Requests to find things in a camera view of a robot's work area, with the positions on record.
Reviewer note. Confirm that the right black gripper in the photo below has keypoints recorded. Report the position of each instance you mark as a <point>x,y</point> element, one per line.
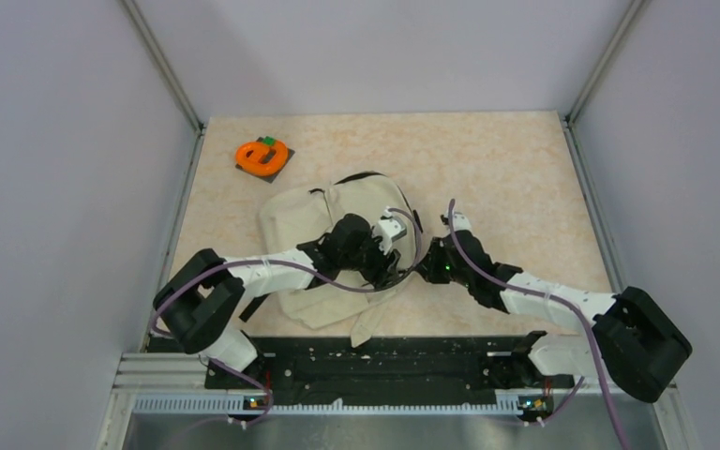
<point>428,268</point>

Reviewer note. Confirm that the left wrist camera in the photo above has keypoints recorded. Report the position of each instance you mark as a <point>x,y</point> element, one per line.
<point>387,230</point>

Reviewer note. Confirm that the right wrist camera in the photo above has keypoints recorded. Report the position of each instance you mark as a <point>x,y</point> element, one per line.
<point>456,222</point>

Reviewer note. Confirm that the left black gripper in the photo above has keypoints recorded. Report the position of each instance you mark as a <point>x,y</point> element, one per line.
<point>382,272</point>

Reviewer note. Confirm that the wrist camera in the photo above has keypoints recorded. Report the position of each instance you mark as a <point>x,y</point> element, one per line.
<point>387,230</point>
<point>456,222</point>

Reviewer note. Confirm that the dark square mat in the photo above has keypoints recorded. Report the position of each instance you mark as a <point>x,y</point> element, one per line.
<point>270,168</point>

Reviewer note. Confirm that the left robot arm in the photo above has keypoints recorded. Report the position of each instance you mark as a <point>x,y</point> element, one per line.
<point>198,302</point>

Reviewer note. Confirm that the cream canvas backpack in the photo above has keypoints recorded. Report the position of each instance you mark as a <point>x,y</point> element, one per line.
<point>300,215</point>

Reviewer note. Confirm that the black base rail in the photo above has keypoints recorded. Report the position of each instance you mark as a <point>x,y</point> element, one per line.
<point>397,371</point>

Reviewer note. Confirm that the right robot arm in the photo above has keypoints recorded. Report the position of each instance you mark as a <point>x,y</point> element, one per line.
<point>624,335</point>

